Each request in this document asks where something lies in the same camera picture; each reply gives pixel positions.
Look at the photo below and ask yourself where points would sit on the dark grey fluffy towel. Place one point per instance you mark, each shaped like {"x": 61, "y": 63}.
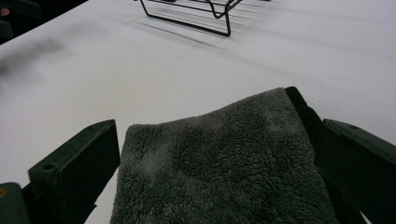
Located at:
{"x": 218, "y": 161}

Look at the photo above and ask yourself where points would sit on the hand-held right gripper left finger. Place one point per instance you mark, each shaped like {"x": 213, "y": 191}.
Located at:
{"x": 77, "y": 174}

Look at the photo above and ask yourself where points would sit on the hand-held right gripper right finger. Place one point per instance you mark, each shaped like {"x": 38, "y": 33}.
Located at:
{"x": 358, "y": 161}

